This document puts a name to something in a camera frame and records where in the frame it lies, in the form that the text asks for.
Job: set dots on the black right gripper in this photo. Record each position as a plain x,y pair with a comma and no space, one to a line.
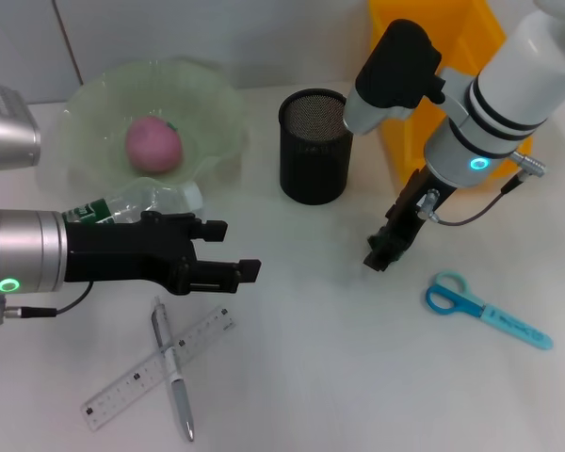
412,207

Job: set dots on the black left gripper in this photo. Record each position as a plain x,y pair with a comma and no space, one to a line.
122,254

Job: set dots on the clear green-label water bottle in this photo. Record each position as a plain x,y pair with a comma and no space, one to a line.
136,207

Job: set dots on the pink peach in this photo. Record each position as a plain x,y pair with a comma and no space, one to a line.
153,146

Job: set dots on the black mesh pen holder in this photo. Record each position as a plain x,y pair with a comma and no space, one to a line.
311,174

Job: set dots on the blue sheathed scissors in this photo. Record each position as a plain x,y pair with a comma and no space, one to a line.
513,325

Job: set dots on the grey white ballpoint pen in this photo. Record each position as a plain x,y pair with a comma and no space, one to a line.
181,400

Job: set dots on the transparent plastic ruler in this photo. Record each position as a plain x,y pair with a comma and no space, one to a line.
117,391

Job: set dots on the green glass fruit bowl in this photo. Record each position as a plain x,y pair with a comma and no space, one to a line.
99,103

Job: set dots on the yellow plastic bin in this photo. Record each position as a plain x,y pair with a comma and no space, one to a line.
405,155

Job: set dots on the left wrist camera housing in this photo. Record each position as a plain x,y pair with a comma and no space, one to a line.
4,136

